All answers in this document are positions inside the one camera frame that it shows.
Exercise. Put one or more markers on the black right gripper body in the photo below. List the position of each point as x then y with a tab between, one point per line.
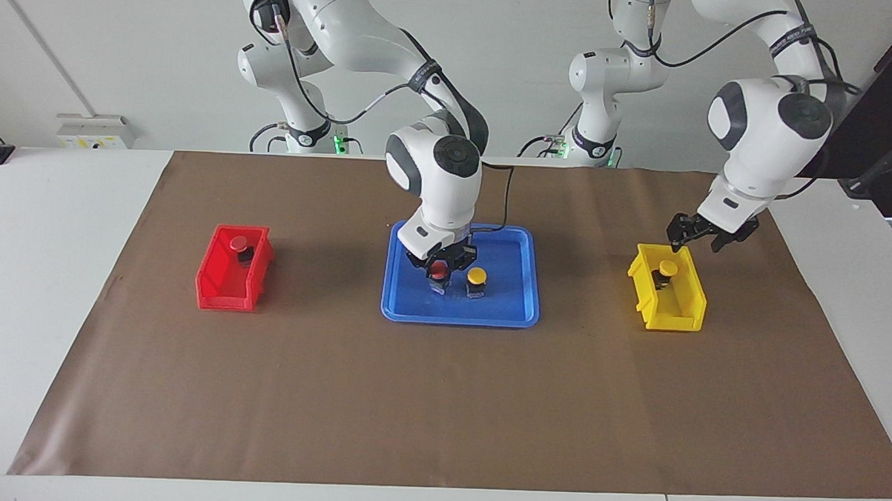
457	254

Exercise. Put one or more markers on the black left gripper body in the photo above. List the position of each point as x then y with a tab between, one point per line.
703	228

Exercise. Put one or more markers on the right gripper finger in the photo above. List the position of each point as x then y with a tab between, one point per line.
423	270
455	273

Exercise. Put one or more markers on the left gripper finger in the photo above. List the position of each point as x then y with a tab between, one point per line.
736	240
676	235

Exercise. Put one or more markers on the red push button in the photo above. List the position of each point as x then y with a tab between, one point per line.
438	272
239	242

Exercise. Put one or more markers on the yellow push button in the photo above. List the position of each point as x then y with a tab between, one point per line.
476	275
668	269

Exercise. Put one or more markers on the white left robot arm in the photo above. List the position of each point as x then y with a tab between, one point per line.
761	135

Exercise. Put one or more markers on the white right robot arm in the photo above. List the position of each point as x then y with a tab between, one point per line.
441	191

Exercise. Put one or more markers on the blue plastic tray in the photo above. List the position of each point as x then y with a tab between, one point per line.
507	297

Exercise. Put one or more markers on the yellow plastic storage bin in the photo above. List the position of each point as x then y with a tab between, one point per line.
674	314

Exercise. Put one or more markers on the brown paper table mat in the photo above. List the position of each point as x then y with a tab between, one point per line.
441	399

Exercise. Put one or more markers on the power socket with green light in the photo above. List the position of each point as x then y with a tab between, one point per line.
556	146
338	141

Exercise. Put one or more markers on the red plastic storage bin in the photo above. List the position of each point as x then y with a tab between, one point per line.
222	287

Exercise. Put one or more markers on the black monitor panel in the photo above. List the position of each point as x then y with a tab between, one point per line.
889	95

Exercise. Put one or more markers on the white wall socket box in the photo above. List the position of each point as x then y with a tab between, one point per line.
94	131

